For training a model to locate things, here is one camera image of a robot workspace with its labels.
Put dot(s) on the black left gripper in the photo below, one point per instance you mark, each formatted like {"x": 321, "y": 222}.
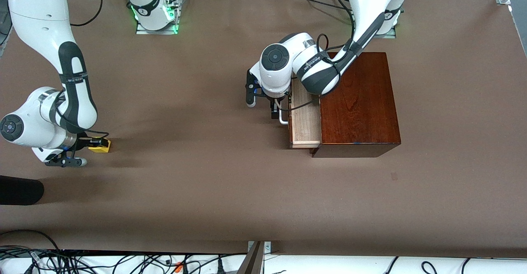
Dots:
{"x": 273, "y": 103}

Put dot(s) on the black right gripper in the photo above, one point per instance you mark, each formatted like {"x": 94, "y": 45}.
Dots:
{"x": 85, "y": 141}

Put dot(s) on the yellow block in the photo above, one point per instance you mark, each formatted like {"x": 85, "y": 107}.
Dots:
{"x": 101, "y": 149}

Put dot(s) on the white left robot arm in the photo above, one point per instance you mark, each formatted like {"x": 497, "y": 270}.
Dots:
{"x": 276, "y": 72}

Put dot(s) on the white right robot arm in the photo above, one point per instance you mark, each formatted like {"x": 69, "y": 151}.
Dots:
{"x": 41, "y": 18}

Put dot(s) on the dark wooden drawer cabinet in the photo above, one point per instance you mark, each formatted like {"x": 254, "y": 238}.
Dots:
{"x": 362, "y": 113}

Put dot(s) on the black ribbed cylinder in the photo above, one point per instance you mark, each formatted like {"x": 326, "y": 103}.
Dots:
{"x": 20, "y": 189}

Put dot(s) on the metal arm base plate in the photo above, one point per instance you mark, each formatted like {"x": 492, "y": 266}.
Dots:
{"x": 156, "y": 31}
{"x": 391, "y": 35}

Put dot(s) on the small metal bracket plate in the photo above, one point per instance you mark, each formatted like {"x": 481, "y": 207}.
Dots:
{"x": 267, "y": 247}

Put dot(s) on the dark camera mount strut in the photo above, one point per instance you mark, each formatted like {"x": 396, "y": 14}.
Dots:
{"x": 252, "y": 263}

